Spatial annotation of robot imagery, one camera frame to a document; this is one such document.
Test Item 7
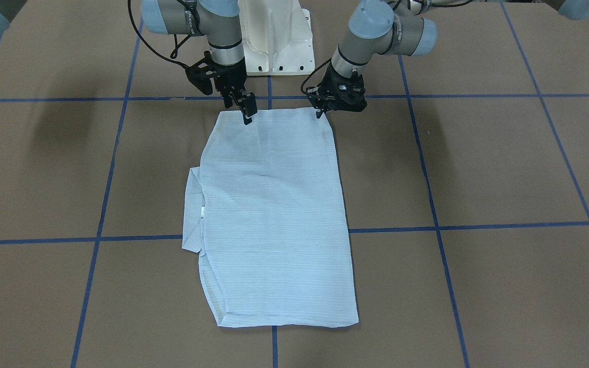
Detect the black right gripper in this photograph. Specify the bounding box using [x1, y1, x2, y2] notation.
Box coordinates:
[185, 51, 258, 125]

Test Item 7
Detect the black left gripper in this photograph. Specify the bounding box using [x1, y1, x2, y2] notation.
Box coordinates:
[306, 65, 367, 119]

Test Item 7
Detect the light blue button-up shirt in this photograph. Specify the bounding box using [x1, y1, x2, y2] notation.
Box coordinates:
[182, 107, 358, 328]

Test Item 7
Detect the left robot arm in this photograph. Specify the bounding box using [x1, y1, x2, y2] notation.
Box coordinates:
[301, 1, 468, 118]

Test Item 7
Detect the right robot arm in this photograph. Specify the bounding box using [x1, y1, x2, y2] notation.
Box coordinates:
[0, 1, 257, 124]

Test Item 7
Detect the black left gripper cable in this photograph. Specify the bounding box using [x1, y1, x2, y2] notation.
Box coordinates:
[301, 59, 333, 98]

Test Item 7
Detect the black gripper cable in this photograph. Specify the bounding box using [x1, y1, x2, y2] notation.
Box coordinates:
[301, 59, 333, 98]
[127, 0, 193, 70]

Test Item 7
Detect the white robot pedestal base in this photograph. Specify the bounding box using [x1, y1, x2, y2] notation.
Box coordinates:
[238, 1, 315, 76]

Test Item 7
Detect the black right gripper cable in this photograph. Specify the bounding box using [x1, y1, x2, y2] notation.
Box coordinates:
[127, 0, 193, 70]

